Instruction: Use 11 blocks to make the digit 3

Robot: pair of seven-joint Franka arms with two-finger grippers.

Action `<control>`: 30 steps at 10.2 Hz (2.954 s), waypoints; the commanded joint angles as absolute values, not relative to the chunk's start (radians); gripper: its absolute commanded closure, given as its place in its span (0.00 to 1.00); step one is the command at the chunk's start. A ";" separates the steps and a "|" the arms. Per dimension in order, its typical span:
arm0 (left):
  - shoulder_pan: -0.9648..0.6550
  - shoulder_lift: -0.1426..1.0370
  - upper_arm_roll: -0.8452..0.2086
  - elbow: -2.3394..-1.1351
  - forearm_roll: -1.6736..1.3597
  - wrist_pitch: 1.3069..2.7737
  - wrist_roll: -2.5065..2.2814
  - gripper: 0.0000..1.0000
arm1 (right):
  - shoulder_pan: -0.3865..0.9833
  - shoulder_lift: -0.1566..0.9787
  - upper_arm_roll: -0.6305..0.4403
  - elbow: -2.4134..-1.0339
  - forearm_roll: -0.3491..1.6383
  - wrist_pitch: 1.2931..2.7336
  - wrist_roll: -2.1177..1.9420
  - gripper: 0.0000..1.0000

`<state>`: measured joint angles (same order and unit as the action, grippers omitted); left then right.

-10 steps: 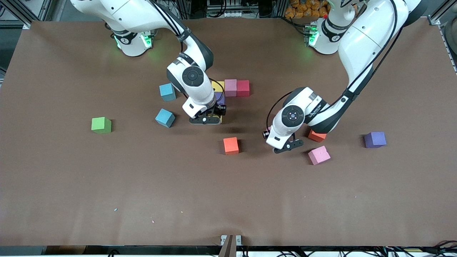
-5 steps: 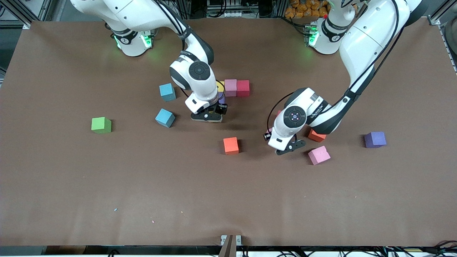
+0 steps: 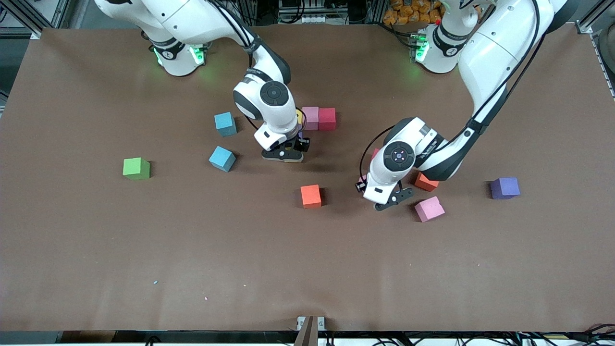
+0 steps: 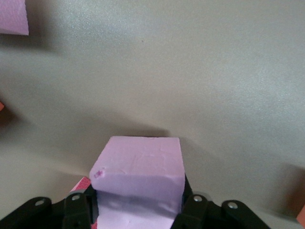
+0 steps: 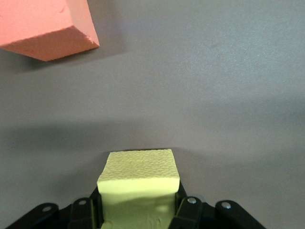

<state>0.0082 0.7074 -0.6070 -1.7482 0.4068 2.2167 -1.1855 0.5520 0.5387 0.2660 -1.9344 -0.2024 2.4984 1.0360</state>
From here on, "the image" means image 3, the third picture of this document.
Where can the white power strip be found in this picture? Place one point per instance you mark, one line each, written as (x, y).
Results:
(314, 19)

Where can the light blue foam cube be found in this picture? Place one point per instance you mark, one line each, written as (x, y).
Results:
(222, 158)
(225, 124)

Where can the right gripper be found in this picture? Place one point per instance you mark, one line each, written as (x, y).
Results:
(301, 142)

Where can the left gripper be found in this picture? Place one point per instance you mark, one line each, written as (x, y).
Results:
(361, 185)

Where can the green foam cube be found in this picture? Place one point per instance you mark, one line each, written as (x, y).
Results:
(136, 168)

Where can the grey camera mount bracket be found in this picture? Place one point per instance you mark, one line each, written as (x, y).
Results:
(310, 331)

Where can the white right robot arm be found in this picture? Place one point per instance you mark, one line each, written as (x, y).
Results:
(192, 19)

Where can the aluminium frame profile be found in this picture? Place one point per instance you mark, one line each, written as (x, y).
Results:
(584, 28)
(36, 33)

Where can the orange foam cube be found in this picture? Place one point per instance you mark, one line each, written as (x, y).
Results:
(311, 196)
(426, 183)

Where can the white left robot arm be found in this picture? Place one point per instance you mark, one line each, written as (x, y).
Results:
(495, 53)

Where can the brown table cover sheet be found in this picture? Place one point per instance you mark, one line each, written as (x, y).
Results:
(307, 264)

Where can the crimson foam cube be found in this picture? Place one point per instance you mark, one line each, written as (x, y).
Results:
(327, 118)
(374, 154)

